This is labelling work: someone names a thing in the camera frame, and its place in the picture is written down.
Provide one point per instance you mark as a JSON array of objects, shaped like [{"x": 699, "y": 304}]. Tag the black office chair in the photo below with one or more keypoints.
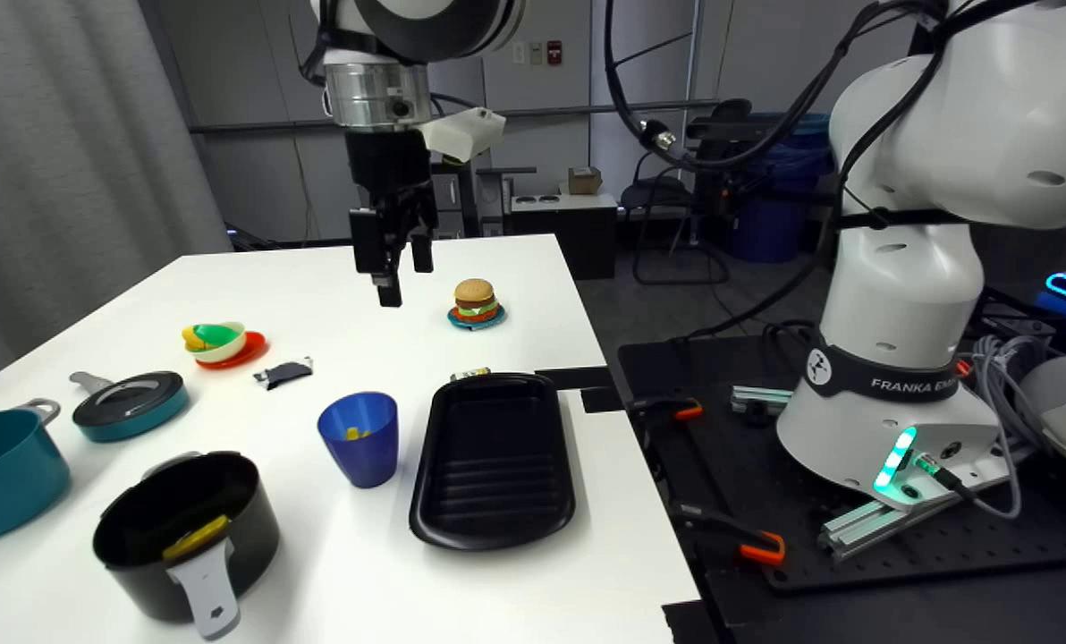
[{"x": 670, "y": 207}]

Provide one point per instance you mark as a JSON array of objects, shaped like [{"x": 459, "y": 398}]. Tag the teal cooking pot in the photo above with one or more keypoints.
[{"x": 2, "y": 478}]

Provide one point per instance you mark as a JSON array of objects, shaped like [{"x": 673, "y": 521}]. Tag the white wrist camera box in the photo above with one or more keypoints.
[{"x": 463, "y": 130}]

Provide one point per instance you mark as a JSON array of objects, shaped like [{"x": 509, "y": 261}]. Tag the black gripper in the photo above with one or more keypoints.
[{"x": 388, "y": 180}]

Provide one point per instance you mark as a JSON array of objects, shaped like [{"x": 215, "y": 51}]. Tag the small teal plate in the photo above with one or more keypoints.
[{"x": 477, "y": 318}]

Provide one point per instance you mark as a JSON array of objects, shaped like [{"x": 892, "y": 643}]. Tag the black ridged grill tray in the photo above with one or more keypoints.
[{"x": 490, "y": 466}]

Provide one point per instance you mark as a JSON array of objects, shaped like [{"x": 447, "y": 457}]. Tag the black flat table bracket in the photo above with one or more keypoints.
[{"x": 572, "y": 382}]

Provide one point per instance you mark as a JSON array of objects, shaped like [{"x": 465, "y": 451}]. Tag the small red plate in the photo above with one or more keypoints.
[{"x": 250, "y": 347}]

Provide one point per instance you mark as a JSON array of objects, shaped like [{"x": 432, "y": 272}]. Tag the small cardboard box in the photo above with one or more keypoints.
[{"x": 584, "y": 180}]

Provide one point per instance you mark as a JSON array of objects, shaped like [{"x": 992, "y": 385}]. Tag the blue plastic cup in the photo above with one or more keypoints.
[{"x": 358, "y": 460}]

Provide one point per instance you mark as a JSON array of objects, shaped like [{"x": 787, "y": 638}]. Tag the blue plastic barrel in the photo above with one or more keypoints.
[{"x": 777, "y": 207}]

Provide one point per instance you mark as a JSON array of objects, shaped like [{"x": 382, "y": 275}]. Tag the dark low cabinet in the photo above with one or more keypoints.
[{"x": 457, "y": 201}]

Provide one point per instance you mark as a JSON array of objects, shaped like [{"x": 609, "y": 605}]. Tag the small teal frying pan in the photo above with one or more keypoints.
[{"x": 134, "y": 405}]

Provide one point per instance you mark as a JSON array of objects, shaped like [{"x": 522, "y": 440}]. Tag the small black white card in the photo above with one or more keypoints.
[{"x": 283, "y": 373}]

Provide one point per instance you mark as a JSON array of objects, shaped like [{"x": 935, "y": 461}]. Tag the yellow toy piece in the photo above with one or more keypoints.
[
  {"x": 354, "y": 433},
  {"x": 197, "y": 537}
]

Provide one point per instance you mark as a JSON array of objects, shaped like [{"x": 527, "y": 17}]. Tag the aluminium profile rail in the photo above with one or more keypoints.
[{"x": 876, "y": 521}]

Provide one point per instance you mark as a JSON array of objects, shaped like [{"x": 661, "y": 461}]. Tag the grey curtain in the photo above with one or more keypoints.
[{"x": 55, "y": 180}]

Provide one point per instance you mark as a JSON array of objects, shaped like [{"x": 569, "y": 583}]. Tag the toy burger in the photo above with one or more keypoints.
[{"x": 475, "y": 294}]

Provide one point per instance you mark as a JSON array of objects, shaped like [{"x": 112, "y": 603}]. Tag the toy bowl with green food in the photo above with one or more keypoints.
[{"x": 213, "y": 342}]

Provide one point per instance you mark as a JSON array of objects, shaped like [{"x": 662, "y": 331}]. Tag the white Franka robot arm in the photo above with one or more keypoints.
[{"x": 904, "y": 298}]

